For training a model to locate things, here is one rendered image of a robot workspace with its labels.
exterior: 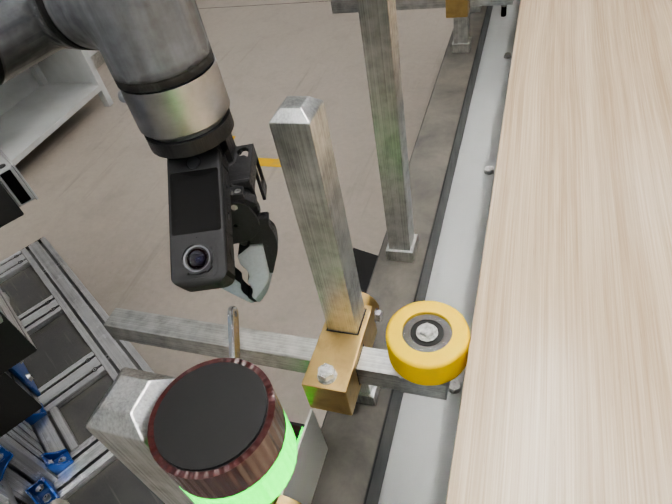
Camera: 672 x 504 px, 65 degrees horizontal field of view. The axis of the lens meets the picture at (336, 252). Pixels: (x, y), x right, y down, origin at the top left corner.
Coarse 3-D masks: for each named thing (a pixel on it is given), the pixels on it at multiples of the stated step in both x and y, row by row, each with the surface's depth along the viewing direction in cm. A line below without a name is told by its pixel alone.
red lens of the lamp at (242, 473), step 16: (192, 368) 26; (256, 368) 25; (160, 400) 25; (272, 400) 24; (272, 416) 23; (272, 432) 23; (256, 448) 22; (272, 448) 24; (160, 464) 23; (240, 464) 22; (256, 464) 23; (272, 464) 24; (176, 480) 23; (192, 480) 22; (208, 480) 22; (224, 480) 22; (240, 480) 23; (256, 480) 24; (208, 496) 23; (224, 496) 23
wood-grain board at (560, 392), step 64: (576, 0) 98; (640, 0) 94; (512, 64) 85; (576, 64) 82; (640, 64) 79; (512, 128) 73; (576, 128) 70; (640, 128) 68; (512, 192) 63; (576, 192) 61; (640, 192) 60; (512, 256) 56; (576, 256) 55; (640, 256) 53; (512, 320) 50; (576, 320) 49; (640, 320) 48; (512, 384) 46; (576, 384) 45; (640, 384) 44; (512, 448) 42; (576, 448) 41; (640, 448) 40
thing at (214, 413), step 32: (192, 384) 25; (224, 384) 25; (256, 384) 25; (160, 416) 24; (192, 416) 24; (224, 416) 24; (256, 416) 23; (160, 448) 23; (192, 448) 23; (224, 448) 23
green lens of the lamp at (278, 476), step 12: (288, 420) 27; (288, 432) 26; (288, 444) 26; (288, 456) 26; (276, 468) 25; (288, 468) 26; (264, 480) 24; (276, 480) 25; (288, 480) 26; (252, 492) 24; (264, 492) 25; (276, 492) 25
